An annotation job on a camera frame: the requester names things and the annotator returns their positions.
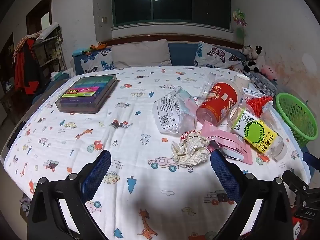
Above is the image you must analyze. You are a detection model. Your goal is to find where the large butterfly print pillow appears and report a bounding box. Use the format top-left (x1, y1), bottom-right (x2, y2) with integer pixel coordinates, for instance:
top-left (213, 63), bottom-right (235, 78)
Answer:
top-left (194, 41), bottom-right (247, 72)

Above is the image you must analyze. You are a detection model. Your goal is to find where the pink plush toy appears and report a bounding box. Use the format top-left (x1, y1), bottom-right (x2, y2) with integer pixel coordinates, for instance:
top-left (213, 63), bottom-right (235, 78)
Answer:
top-left (260, 65), bottom-right (278, 80)

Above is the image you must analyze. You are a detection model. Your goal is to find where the flower wall decoration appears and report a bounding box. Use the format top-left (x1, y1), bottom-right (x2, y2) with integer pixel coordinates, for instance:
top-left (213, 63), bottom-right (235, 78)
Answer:
top-left (232, 9), bottom-right (248, 27)

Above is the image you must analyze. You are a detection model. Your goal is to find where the green plastic basket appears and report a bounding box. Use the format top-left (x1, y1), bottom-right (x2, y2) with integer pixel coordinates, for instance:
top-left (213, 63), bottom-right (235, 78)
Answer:
top-left (275, 92), bottom-right (317, 148)

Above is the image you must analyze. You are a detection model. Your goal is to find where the small butterfly print pillow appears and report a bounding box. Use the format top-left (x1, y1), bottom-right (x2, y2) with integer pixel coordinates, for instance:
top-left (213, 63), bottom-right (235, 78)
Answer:
top-left (80, 47), bottom-right (115, 75)

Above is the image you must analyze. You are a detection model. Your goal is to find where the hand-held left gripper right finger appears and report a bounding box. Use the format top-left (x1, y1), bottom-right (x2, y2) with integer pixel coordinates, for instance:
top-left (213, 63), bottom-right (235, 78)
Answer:
top-left (210, 149), bottom-right (300, 240)

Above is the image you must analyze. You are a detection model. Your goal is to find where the red and black garment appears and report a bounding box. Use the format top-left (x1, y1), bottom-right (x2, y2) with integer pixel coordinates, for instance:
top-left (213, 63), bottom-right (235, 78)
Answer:
top-left (12, 36), bottom-right (44, 94)

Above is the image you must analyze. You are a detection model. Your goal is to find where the dark window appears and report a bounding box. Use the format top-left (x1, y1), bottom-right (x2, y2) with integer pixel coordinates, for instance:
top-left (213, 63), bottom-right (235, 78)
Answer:
top-left (111, 0), bottom-right (232, 30)

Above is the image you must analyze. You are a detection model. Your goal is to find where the orange plush toy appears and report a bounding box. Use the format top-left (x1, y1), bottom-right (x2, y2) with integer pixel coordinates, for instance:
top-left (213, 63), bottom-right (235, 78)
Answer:
top-left (85, 42), bottom-right (108, 55)

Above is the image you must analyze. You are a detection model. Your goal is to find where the metal shelf rack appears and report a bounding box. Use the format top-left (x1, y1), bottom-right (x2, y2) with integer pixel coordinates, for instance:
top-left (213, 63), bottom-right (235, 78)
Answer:
top-left (32, 22), bottom-right (67, 74)

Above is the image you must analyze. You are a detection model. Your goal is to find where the printed white blanket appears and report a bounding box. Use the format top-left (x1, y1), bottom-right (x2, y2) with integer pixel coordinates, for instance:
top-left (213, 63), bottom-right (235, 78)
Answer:
top-left (2, 65), bottom-right (312, 240)

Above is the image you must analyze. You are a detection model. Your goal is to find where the clear plastic cup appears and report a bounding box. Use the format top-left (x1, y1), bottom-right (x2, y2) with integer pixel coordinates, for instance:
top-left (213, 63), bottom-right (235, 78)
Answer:
top-left (199, 72), bottom-right (217, 100)
top-left (261, 104), bottom-right (278, 130)

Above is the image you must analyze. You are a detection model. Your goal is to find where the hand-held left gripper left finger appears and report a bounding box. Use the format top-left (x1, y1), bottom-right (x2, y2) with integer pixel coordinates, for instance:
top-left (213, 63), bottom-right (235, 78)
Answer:
top-left (26, 150), bottom-right (112, 240)

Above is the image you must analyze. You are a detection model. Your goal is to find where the red mesh net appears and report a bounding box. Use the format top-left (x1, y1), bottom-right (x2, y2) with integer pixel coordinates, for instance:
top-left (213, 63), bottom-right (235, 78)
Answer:
top-left (246, 96), bottom-right (274, 118)

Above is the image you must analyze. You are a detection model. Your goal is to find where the white paper cup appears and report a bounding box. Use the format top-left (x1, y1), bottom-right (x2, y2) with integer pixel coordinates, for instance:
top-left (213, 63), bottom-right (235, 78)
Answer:
top-left (234, 74), bottom-right (250, 93)

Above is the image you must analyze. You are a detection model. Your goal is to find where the pink packet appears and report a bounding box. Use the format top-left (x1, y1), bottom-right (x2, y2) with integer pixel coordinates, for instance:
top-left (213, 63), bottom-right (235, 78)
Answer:
top-left (200, 120), bottom-right (254, 165)

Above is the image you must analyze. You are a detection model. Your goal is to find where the white carton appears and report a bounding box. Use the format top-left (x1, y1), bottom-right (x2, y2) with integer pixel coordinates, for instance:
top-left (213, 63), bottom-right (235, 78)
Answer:
top-left (241, 87), bottom-right (265, 104)

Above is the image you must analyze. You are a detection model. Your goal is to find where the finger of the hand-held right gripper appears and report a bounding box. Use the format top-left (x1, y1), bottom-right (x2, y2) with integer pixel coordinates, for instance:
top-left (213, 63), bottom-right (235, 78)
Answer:
top-left (301, 152), bottom-right (317, 174)
top-left (282, 169), bottom-right (310, 193)

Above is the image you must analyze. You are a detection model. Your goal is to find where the red printed can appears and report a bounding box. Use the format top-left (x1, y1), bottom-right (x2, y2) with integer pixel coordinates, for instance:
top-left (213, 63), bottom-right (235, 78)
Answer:
top-left (196, 79), bottom-right (239, 125)

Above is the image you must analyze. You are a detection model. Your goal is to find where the wooden headboard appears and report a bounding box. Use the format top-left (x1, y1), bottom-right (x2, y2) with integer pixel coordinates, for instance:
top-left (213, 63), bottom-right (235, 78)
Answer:
top-left (101, 34), bottom-right (244, 48)

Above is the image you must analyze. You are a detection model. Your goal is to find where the blue pillow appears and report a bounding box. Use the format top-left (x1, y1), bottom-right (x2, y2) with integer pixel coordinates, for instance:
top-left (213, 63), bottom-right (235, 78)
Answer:
top-left (167, 42), bottom-right (199, 67)

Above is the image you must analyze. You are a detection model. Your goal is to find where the grey pillow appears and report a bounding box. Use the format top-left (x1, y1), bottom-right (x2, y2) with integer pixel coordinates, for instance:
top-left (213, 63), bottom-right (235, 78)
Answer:
top-left (110, 39), bottom-right (173, 69)

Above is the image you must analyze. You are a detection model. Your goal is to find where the clear case of coloured blocks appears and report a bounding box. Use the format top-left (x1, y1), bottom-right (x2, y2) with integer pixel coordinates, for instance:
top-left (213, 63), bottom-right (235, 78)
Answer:
top-left (55, 74), bottom-right (118, 114)

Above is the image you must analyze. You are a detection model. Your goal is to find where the black and white cow plush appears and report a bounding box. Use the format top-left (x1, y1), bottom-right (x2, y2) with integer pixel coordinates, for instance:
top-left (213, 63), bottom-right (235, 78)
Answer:
top-left (240, 45), bottom-right (267, 73)

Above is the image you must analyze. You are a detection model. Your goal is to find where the tissue pack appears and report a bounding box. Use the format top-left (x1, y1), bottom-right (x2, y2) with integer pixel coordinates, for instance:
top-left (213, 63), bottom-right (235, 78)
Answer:
top-left (50, 68), bottom-right (75, 82)

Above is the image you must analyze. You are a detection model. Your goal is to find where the white paper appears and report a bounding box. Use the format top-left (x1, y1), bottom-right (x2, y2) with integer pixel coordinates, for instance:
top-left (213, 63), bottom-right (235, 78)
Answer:
top-left (171, 130), bottom-right (210, 168)

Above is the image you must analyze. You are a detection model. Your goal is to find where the brown door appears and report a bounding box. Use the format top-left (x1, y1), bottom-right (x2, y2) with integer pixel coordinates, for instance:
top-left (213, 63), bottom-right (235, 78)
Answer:
top-left (26, 0), bottom-right (53, 35)

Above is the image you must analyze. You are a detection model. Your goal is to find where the clear plastic bag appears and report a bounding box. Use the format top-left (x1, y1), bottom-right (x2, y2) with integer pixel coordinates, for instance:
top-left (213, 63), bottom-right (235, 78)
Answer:
top-left (152, 86), bottom-right (199, 134)

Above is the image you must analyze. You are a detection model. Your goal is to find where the clear bottle yellow green label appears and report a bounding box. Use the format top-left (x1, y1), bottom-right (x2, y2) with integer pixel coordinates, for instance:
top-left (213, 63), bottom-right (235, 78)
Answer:
top-left (227, 104), bottom-right (288, 160)

